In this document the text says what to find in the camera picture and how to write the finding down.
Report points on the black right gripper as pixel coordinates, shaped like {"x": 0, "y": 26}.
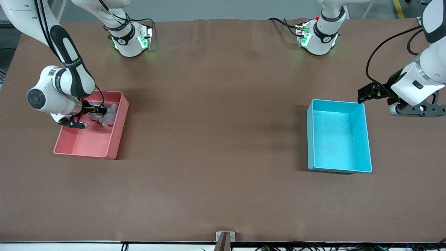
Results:
{"x": 91, "y": 110}

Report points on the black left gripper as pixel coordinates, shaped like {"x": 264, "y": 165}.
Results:
{"x": 379, "y": 89}

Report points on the left arm base connector plate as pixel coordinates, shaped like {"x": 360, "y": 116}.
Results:
{"x": 303, "y": 35}

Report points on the right arm base connector plate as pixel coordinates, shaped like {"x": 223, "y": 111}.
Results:
{"x": 144, "y": 40}

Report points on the white table edge rail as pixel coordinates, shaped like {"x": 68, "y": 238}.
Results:
{"x": 52, "y": 247}

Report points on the plain grey plush toy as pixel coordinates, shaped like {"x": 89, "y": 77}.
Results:
{"x": 109, "y": 113}

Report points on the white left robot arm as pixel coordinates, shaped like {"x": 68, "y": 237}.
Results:
{"x": 432, "y": 59}

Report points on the grey plush toy white belly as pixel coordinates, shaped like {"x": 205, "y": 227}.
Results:
{"x": 94, "y": 117}

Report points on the grey metal bracket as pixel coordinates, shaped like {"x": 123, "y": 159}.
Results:
{"x": 218, "y": 237}

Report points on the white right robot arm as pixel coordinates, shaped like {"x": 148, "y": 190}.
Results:
{"x": 52, "y": 94}

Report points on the brown table mat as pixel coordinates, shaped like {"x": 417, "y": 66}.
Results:
{"x": 216, "y": 146}

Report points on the pink plastic box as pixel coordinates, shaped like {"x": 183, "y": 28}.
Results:
{"x": 90, "y": 143}

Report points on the blue plastic box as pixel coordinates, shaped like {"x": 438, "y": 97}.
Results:
{"x": 334, "y": 139}

